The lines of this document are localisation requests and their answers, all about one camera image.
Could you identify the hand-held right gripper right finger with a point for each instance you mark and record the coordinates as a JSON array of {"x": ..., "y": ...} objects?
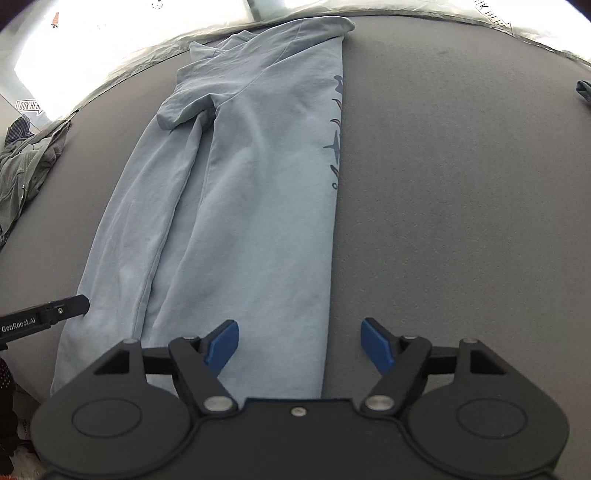
[{"x": 376, "y": 344}]

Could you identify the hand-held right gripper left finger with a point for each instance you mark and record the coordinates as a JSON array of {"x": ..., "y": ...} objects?
[{"x": 224, "y": 344}]

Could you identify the plaid shirt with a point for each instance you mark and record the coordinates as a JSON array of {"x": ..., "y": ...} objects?
[{"x": 18, "y": 129}]

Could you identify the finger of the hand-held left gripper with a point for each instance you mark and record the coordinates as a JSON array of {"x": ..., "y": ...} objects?
[{"x": 67, "y": 310}]

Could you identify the person's dark dotted clothing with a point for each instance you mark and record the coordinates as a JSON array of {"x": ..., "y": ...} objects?
[{"x": 7, "y": 406}]

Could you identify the grey shirt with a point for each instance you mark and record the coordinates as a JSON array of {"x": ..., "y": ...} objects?
[{"x": 23, "y": 170}]

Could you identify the blue folded jeans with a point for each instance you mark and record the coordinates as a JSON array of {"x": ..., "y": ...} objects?
[{"x": 585, "y": 90}]

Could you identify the light blue T-shirt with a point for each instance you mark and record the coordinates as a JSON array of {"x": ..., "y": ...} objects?
[{"x": 240, "y": 207}]

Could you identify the fluffy white orange rug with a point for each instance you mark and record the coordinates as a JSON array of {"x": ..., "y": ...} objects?
[{"x": 23, "y": 466}]

